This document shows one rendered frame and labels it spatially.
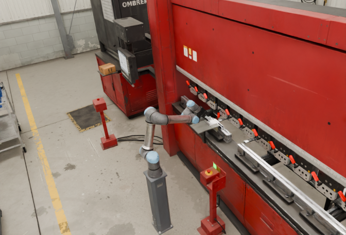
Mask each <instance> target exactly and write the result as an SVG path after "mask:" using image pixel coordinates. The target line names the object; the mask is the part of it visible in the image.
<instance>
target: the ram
mask: <svg viewBox="0 0 346 235"><path fill-rule="evenodd" d="M172 18H173V26H174V39H175V53H176V65H177V66H178V67H180V68H181V69H183V70H185V71H186V72H188V73H189V74H191V75H192V76H194V77H195V78H197V79H198V80H199V81H201V82H202V83H204V84H205V85H207V86H208V87H210V88H211V89H213V90H214V91H216V92H217V93H219V94H220V95H222V96H223V97H225V98H226V99H228V100H229V101H231V102H232V103H234V104H235V105H237V106H238V107H240V108H241V109H242V110H244V111H246V112H247V113H249V114H250V115H252V116H253V117H255V118H256V119H258V120H259V121H261V122H262V123H264V124H265V125H266V126H268V127H269V128H271V129H272V130H274V131H275V132H277V133H278V134H280V135H281V136H283V137H284V138H286V139H287V140H289V141H290V142H292V143H293V144H295V145H296V146H298V147H299V148H301V149H302V150H304V151H305V152H307V153H308V154H310V155H311V156H313V157H314V158H316V159H317V160H319V161H320V162H322V163H323V164H325V165H326V166H328V167H329V168H331V169H332V170H333V171H335V172H336V173H338V174H339V175H341V176H342V177H344V178H345V179H346V51H344V50H342V49H338V48H334V47H331V46H327V45H323V44H320V43H316V42H313V41H309V40H305V39H301V38H298V37H294V36H290V35H287V34H284V33H280V32H277V31H273V30H269V29H265V28H262V27H258V26H254V25H251V24H247V23H244V22H240V21H236V20H233V19H228V18H225V17H222V16H218V15H215V14H211V13H208V12H204V11H200V10H197V9H193V8H189V7H185V6H182V5H178V4H172ZM184 46H186V47H187V56H188V57H187V56H185V55H184ZM189 48H190V49H191V55H190V54H189ZM193 50H194V51H196V52H197V61H194V60H193ZM189 55H190V56H191V57H192V58H189ZM177 70H178V71H179V72H181V73H182V74H184V75H185V76H187V77H188V78H189V79H191V80H192V81H194V82H195V83H197V84H198V85H199V86H201V87H203V88H204V89H205V90H207V91H208V92H210V93H211V94H213V95H214V96H215V97H217V98H218V99H220V100H221V101H222V102H224V103H225V104H227V105H228V106H230V107H231V108H233V109H234V110H235V111H237V112H238V113H240V114H241V115H243V116H244V117H245V118H247V119H248V120H250V121H251V122H252V123H254V124H255V125H257V126H258V127H260V128H261V129H262V130H264V131H265V132H267V133H268V134H270V135H271V136H273V137H274V138H276V139H277V140H279V141H280V142H281V143H283V144H284V145H286V146H287V147H289V148H290V149H291V150H293V151H294V152H295V153H297V154H298V155H300V156H301V157H303V158H304V159H306V160H307V161H308V162H310V163H311V164H313V165H314V166H316V167H317V168H318V169H320V170H321V171H323V172H324V173H326V174H327V175H329V176H330V177H332V178H333V179H334V180H336V181H337V182H339V183H340V184H341V185H343V186H344V187H346V183H345V182H343V181H342V180H340V179H339V178H337V177H336V176H334V175H333V174H331V173H330V172H328V171H327V170H326V169H324V168H323V167H321V166H320V165H318V164H317V163H315V162H314V161H312V160H311V159H309V158H308V157H307V156H305V155H304V154H302V153H301V152H299V151H298V150H296V149H295V148H293V147H292V146H290V145H289V144H288V143H286V142H285V141H283V140H282V139H280V138H279V137H277V136H276V135H274V134H273V133H271V132H270V131H269V130H267V129H266V128H264V127H263V126H261V125H260V124H259V123H257V122H256V121H254V120H253V119H251V118H249V117H248V116H247V115H245V114H244V113H242V112H241V111H239V110H238V109H236V108H235V107H233V106H232V105H230V104H229V103H228V102H226V101H225V100H223V99H222V98H220V97H219V96H218V95H216V94H215V93H213V92H212V91H210V90H209V89H207V88H206V87H204V86H203V85H202V84H200V83H199V82H197V81H195V80H194V79H192V78H191V77H190V76H188V75H187V74H185V73H184V72H182V71H181V70H180V69H178V68H177Z"/></svg>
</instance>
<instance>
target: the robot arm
mask: <svg viewBox="0 0 346 235"><path fill-rule="evenodd" d="M186 105H187V107H186V108H185V110H184V111H183V112H182V114H181V115H167V114H161V113H159V112H158V111H157V110H156V108H154V107H148V108H147V109H146V110H145V112H144V115H145V117H146V118H145V122H146V123H147V124H146V131H145V140H144V144H143V145H142V147H141V148H140V154H141V156H142V157H143V158H144V159H145V160H146V162H147V163H148V171H147V175H148V177H150V178H152V179H156V178H159V177H161V176H162V174H163V171H162V168H161V167H160V161H159V155H158V153H157V152H154V151H153V148H154V146H153V137H154V130H155V125H167V124H173V123H194V124H197V123H199V121H200V117H203V118H204V119H206V120H207V121H208V122H210V118H211V117H210V116H209V117H207V115H208V114H209V113H207V111H206V110H205V109H204V108H202V107H201V106H198V105H197V104H196V103H195V102H194V101H192V100H189V101H188V102H187V104H186ZM192 111H194V112H195V113H197V116H196V115H194V114H193V113H192Z"/></svg>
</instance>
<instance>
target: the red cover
mask: <svg viewBox="0 0 346 235"><path fill-rule="evenodd" d="M170 2H171V3H174V4H178V5H182V6H185V7H189V8H193V9H197V10H200V11H204V12H208V13H211V14H215V15H218V16H222V17H225V18H228V19H233V20H236V21H240V22H244V23H247V24H251V25H254V26H258V27H262V28H265V29H269V30H273V31H277V32H280V33H284V34H287V35H290V36H294V37H298V38H301V39H305V40H309V41H313V42H316V43H320V44H323V45H327V46H331V47H334V48H338V49H342V50H344V51H346V18H345V17H341V16H335V15H329V14H324V13H317V12H312V11H306V10H300V9H294V8H288V7H282V6H276V5H271V4H264V3H259V2H253V1H247V0H170Z"/></svg>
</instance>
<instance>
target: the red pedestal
mask: <svg viewBox="0 0 346 235"><path fill-rule="evenodd" d="M93 105H94V108H95V110H96V112H100V116H101V121H102V125H103V129H104V132H105V137H102V138H101V143H100V145H101V148H102V150H105V149H108V148H112V147H115V146H118V144H117V139H116V137H115V135H114V134H111V135H109V134H108V130H107V126H106V121H105V116H104V113H103V111H104V110H107V105H106V102H105V100H104V99H103V97H101V98H98V99H94V100H93Z"/></svg>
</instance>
